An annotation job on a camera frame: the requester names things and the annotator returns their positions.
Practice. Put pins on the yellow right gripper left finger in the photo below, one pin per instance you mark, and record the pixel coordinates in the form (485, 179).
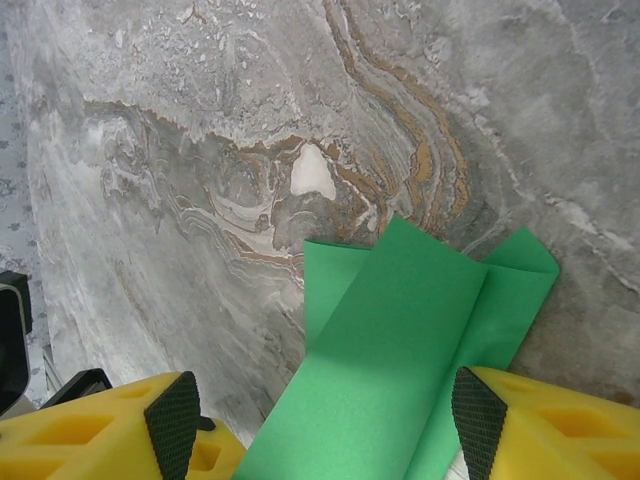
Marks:
(75, 435)

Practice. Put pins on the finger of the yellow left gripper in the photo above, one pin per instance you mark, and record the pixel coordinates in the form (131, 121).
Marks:
(220, 455)

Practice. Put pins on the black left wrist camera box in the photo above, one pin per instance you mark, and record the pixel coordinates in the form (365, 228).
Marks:
(12, 340)

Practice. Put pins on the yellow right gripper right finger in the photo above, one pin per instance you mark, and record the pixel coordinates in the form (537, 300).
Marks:
(560, 430)

